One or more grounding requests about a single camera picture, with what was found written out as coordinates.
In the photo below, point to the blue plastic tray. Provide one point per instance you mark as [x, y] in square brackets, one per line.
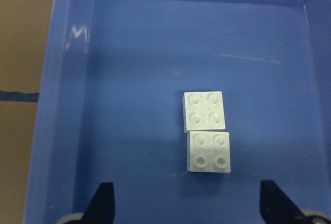
[110, 107]

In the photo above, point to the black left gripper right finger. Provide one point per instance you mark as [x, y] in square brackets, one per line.
[276, 207]

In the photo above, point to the white block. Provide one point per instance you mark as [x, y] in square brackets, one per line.
[208, 151]
[203, 111]

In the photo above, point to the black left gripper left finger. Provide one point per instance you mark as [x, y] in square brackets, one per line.
[102, 206]

